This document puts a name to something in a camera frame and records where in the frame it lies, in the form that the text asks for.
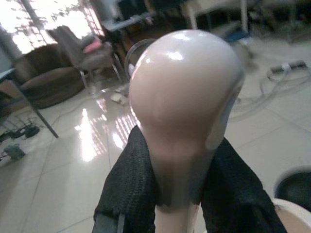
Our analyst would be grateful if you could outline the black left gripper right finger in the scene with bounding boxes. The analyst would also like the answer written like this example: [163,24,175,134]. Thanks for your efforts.
[200,137,288,233]

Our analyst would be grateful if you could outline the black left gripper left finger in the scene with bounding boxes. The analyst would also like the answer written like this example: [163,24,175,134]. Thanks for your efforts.
[91,125,161,233]

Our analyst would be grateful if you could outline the broom with round knob handle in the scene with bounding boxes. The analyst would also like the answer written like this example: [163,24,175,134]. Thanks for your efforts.
[128,29,245,233]

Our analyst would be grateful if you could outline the black round trash bin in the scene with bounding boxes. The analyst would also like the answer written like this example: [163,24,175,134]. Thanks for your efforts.
[273,165,311,202]

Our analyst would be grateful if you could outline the crumpled paper pile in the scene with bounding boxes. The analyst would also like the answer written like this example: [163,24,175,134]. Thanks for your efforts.
[110,85,129,105]

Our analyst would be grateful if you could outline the black slanted table leg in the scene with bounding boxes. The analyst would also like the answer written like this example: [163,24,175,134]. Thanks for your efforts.
[0,67,60,139]

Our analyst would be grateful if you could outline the small green device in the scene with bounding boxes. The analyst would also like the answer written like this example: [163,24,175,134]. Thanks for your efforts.
[4,143,26,161]

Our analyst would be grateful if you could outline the brown sofa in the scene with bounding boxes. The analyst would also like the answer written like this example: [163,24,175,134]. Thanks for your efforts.
[13,43,86,110]

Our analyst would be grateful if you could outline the black power strip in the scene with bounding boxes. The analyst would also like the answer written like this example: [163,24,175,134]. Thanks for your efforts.
[271,60,306,74]

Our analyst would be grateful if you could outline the metal chair with clothes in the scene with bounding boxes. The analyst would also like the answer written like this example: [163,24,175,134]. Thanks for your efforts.
[47,25,122,95]

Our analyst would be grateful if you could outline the white bin with blue lid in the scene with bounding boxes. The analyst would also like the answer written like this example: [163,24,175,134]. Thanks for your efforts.
[225,31,255,64]

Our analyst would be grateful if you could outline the white shelf rack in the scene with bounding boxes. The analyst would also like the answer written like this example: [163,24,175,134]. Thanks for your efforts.
[182,0,249,34]

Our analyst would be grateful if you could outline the black charger with cables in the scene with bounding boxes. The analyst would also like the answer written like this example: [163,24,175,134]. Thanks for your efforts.
[0,124,40,142]

